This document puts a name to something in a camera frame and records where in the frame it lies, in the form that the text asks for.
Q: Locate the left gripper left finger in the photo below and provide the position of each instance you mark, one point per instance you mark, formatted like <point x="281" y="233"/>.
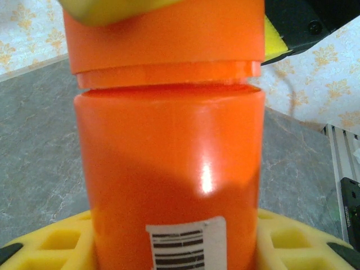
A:
<point x="42" y="247"/>

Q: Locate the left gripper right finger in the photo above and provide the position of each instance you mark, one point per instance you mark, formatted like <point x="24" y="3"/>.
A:
<point x="298" y="247"/>

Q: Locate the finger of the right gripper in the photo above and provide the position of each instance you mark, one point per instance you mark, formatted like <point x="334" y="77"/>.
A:
<point x="107" y="11"/>
<point x="303" y="19"/>

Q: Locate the orange bottle cap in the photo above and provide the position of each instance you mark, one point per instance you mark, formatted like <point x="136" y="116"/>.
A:
<point x="163" y="47"/>

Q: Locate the orange pill bottle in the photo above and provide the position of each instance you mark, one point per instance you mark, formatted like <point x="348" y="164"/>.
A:
<point x="168" y="157"/>

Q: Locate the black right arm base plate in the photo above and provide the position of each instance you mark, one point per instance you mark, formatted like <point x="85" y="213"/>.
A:
<point x="351" y="213"/>

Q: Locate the aluminium front rail beam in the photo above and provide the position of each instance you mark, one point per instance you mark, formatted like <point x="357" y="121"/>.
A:
<point x="337" y="152"/>

